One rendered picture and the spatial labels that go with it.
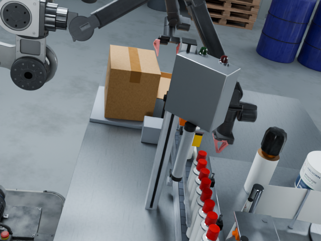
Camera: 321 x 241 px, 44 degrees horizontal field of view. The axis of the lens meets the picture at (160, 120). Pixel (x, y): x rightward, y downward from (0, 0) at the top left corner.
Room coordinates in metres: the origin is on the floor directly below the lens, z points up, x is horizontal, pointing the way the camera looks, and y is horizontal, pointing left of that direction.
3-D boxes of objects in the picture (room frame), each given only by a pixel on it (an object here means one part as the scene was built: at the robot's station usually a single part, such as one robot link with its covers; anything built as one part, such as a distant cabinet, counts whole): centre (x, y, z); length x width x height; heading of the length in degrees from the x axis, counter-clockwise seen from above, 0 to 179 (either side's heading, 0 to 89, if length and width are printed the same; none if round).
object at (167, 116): (1.14, -0.03, 1.16); 0.04 x 0.04 x 0.67; 7
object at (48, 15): (1.22, 0.41, 1.45); 0.09 x 0.08 x 0.12; 12
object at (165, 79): (2.19, -0.06, 0.85); 0.30 x 0.26 x 0.04; 7
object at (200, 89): (1.08, -0.10, 1.38); 0.17 x 0.10 x 0.19; 62
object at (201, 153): (1.19, -0.18, 0.98); 0.05 x 0.05 x 0.20
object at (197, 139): (1.25, -0.15, 1.09); 0.03 x 0.01 x 0.06; 97
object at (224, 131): (1.28, -0.24, 1.16); 0.10 x 0.07 x 0.07; 8
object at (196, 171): (1.14, -0.18, 0.98); 0.05 x 0.05 x 0.20
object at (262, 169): (1.31, -0.44, 1.03); 0.09 x 0.09 x 0.30
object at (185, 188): (1.48, -0.10, 0.95); 1.07 x 0.01 x 0.01; 7
